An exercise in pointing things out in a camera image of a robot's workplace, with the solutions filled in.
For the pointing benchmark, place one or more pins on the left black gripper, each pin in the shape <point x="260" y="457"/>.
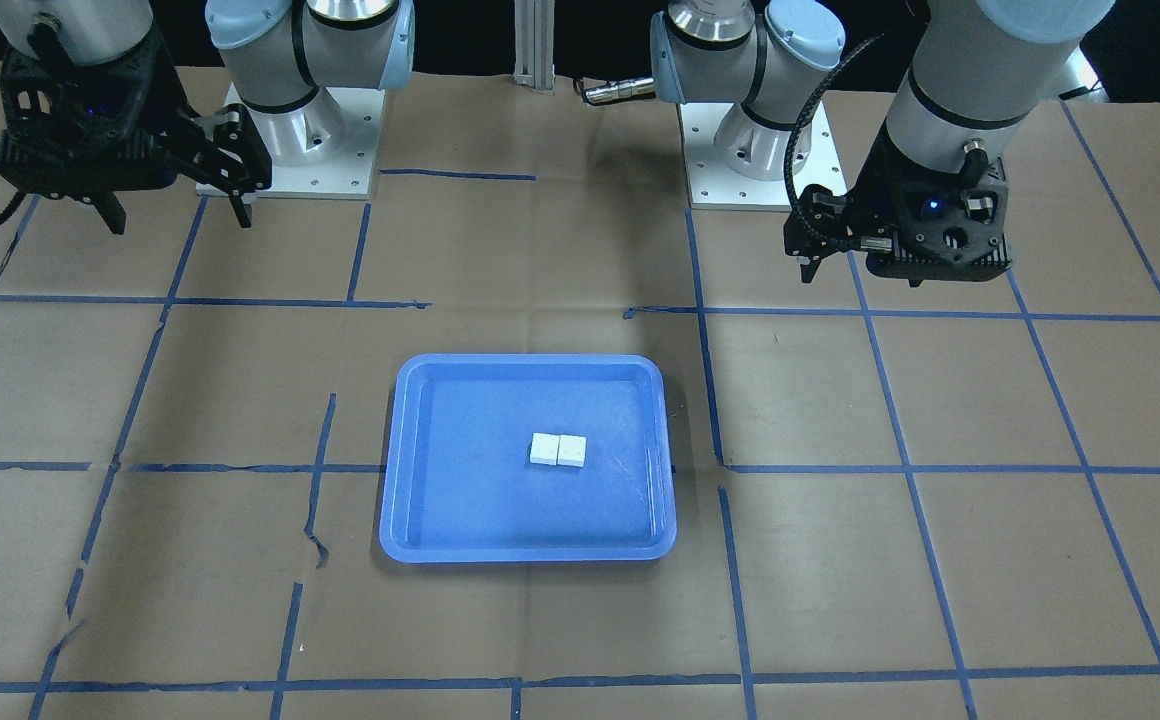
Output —
<point x="873" y="190"/>

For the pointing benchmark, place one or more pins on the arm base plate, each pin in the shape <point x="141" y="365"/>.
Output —
<point x="734" y="164"/>
<point x="326" y="150"/>

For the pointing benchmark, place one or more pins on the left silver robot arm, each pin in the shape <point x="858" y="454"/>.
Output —
<point x="978" y="71"/>

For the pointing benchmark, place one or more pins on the aluminium frame post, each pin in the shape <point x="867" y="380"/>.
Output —
<point x="533" y="28"/>

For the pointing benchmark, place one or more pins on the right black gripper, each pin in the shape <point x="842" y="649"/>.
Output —
<point x="166" y="98"/>

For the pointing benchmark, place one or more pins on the blue plastic tray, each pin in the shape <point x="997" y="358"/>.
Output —
<point x="459" y="486"/>

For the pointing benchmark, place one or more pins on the white block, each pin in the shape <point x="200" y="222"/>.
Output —
<point x="543" y="449"/>
<point x="571" y="451"/>

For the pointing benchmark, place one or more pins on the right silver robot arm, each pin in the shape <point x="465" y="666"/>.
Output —
<point x="279" y="53"/>

